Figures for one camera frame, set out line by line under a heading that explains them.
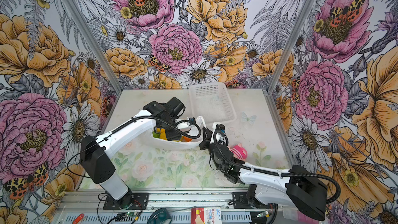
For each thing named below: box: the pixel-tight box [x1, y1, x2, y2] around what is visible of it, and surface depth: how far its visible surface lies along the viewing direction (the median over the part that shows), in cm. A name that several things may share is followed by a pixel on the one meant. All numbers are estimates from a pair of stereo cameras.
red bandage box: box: [190, 206, 223, 224], surface depth 69 cm
